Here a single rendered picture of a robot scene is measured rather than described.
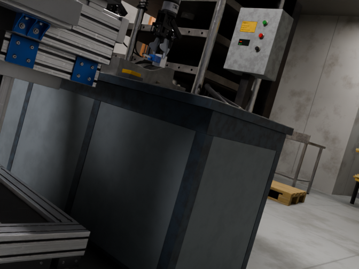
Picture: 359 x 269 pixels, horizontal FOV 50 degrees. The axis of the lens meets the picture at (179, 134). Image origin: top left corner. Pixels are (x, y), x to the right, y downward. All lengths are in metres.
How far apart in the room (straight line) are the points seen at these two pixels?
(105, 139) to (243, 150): 0.62
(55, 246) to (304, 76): 7.84
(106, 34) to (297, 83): 7.61
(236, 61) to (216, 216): 1.17
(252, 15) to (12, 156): 1.67
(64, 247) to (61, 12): 0.76
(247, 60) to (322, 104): 6.12
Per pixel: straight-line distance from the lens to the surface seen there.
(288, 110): 8.78
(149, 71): 1.97
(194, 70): 2.59
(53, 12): 1.18
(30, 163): 2.27
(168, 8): 1.85
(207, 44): 2.49
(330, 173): 8.23
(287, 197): 4.90
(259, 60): 2.41
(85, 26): 1.37
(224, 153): 1.52
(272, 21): 2.46
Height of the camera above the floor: 0.72
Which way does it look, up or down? 3 degrees down
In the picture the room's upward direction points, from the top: 16 degrees clockwise
